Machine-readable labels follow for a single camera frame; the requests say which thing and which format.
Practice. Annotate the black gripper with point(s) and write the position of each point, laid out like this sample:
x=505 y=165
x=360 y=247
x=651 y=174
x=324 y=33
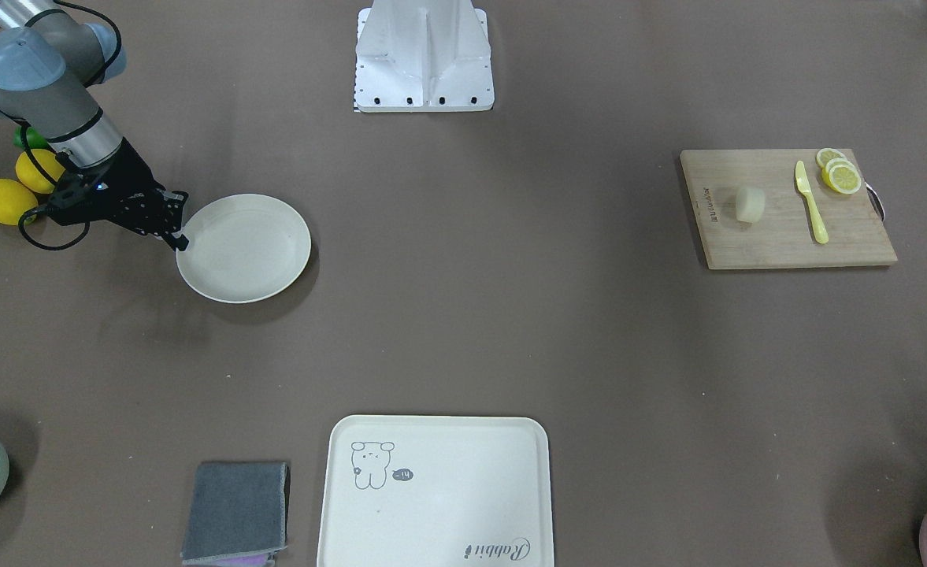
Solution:
x=134 y=175

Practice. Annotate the white steamed bun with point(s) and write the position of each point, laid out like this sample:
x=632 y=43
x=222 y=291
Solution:
x=750 y=204

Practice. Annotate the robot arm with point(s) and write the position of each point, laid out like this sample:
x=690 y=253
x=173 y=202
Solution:
x=48 y=61

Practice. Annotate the cream rabbit tray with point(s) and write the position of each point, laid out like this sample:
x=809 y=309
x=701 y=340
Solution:
x=437 y=491

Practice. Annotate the cream round plate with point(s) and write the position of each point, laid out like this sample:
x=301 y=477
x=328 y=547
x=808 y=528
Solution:
x=244 y=248

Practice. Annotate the yellow lemon upper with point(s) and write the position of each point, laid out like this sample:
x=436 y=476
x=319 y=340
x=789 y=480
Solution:
x=39 y=170

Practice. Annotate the yellow lemon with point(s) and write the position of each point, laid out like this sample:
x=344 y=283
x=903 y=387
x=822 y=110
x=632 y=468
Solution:
x=15 y=200
x=39 y=170

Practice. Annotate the green lime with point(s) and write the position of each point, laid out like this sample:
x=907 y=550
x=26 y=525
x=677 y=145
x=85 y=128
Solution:
x=28 y=139

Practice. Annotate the yellow lemon lower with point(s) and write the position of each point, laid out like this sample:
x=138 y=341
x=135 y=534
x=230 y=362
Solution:
x=15 y=200

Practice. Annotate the grey folded cloth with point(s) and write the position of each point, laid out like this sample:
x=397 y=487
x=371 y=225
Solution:
x=238 y=514

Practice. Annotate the wooden cutting board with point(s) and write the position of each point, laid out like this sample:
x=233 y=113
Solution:
x=782 y=239

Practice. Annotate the yellow plastic knife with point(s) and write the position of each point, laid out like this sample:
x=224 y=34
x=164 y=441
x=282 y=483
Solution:
x=803 y=186

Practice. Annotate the lemon slices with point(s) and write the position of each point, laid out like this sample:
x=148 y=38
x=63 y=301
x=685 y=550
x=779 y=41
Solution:
x=838 y=171

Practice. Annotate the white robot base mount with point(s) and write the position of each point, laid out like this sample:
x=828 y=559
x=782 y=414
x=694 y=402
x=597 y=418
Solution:
x=423 y=56

